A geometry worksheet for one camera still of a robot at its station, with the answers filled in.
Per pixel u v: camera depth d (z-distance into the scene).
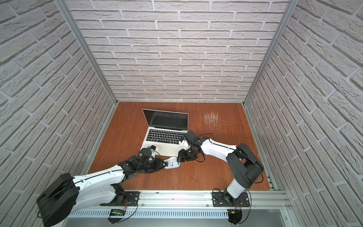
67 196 0.41
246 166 0.45
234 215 0.70
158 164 0.72
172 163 0.83
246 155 0.47
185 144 0.83
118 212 0.70
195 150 0.64
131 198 0.73
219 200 0.73
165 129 1.00
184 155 0.75
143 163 0.67
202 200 0.76
